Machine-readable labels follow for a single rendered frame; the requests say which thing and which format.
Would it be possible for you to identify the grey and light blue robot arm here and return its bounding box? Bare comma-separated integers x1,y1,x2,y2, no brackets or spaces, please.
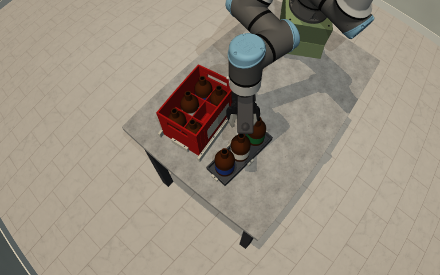
225,0,375,134

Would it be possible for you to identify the brown glass bottle with white label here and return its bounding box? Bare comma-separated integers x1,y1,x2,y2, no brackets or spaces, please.
231,134,251,162
180,91,199,116

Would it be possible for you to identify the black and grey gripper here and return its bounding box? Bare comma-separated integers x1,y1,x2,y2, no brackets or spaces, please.
226,91,260,127

